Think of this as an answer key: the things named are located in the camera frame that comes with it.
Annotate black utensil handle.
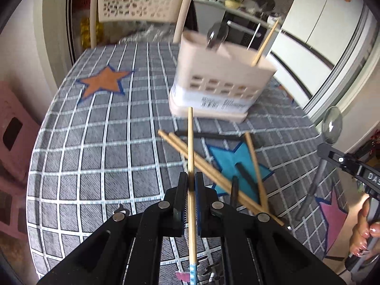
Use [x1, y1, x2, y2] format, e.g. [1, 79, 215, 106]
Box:
[234, 162, 257, 192]
[231, 176, 240, 207]

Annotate crumpled clear plastic bag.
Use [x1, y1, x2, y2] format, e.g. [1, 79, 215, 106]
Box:
[119, 22, 179, 44]

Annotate yellow packet pile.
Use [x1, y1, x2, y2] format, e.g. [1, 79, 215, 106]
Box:
[80, 17, 105, 48]

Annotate metal sliding door frame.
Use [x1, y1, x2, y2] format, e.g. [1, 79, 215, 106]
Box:
[303, 4, 380, 123]

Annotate white refrigerator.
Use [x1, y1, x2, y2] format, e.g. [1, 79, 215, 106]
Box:
[271, 0, 375, 69]

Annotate bamboo chopstick blue patterned end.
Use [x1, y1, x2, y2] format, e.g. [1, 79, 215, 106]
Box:
[168, 133, 284, 226]
[158, 130, 263, 212]
[245, 133, 270, 213]
[187, 107, 198, 285]
[252, 19, 281, 67]

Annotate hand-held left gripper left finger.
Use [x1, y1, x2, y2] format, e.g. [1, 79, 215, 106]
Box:
[37, 171, 190, 285]

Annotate black frying pan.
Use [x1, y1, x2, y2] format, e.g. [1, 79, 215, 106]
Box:
[249, 0, 277, 13]

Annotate metal spoon black handle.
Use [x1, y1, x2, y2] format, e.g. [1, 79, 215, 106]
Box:
[206, 21, 230, 51]
[295, 106, 344, 222]

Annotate black oven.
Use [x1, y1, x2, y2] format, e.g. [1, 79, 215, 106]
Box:
[219, 8, 281, 52]

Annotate beige plastic utensil holder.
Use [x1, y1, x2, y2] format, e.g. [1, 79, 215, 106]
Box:
[169, 31, 278, 123]

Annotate person's right hand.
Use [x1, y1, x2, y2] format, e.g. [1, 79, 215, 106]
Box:
[349, 197, 380, 257]

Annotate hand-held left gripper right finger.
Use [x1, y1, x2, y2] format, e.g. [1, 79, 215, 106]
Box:
[194, 171, 347, 285]

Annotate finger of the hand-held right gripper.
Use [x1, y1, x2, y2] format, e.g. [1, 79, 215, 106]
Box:
[318, 143, 368, 174]

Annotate grey checked star tablecloth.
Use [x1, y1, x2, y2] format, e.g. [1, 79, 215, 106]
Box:
[26, 40, 350, 285]

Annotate pink plastic stool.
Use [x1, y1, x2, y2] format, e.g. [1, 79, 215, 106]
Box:
[0, 81, 40, 239]

